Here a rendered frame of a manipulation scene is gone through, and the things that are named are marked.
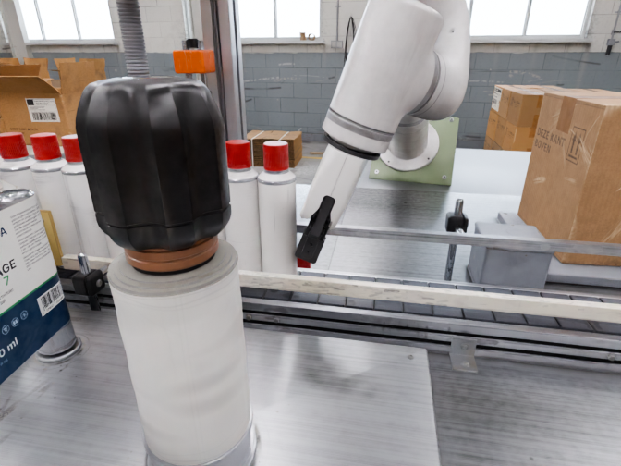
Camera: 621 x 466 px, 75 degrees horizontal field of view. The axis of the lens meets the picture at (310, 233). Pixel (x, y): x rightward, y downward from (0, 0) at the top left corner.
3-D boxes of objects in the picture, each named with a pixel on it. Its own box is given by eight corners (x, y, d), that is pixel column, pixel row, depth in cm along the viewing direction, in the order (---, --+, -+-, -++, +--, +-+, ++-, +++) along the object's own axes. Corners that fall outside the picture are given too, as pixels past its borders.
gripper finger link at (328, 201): (334, 171, 49) (329, 188, 55) (311, 227, 47) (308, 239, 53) (344, 175, 49) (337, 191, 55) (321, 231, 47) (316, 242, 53)
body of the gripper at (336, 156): (332, 118, 54) (304, 192, 59) (320, 131, 45) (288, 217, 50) (383, 140, 54) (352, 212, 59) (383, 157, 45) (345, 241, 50)
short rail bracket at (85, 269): (84, 332, 57) (63, 256, 53) (111, 307, 63) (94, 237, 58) (104, 335, 57) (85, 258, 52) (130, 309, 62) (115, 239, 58)
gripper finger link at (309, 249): (310, 213, 55) (295, 253, 58) (306, 222, 52) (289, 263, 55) (333, 222, 55) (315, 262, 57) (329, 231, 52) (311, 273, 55)
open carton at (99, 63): (51, 97, 410) (41, 57, 395) (84, 93, 448) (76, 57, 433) (84, 99, 399) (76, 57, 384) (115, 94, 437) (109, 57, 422)
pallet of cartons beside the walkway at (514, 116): (609, 210, 337) (645, 96, 300) (502, 203, 352) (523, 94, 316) (558, 172, 444) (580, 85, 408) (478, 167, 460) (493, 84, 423)
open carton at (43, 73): (-5, 97, 415) (-17, 57, 400) (30, 93, 452) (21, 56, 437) (25, 98, 406) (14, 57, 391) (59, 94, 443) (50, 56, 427)
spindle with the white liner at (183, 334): (126, 490, 32) (11, 80, 19) (179, 401, 40) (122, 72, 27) (236, 511, 30) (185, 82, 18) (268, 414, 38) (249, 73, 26)
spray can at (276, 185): (255, 283, 60) (247, 144, 52) (276, 269, 64) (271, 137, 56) (285, 293, 57) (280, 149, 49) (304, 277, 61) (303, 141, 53)
